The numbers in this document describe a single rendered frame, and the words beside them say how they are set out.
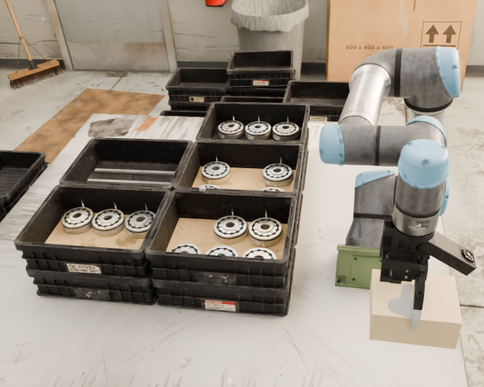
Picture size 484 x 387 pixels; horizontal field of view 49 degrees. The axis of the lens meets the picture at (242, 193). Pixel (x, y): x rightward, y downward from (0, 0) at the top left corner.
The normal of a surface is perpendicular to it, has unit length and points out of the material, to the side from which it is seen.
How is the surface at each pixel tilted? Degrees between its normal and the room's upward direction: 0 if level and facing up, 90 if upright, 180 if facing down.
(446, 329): 90
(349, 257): 90
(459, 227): 0
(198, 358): 0
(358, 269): 90
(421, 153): 0
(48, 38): 90
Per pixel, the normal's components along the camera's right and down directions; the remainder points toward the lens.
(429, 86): -0.28, 0.65
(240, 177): -0.07, -0.80
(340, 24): -0.20, 0.42
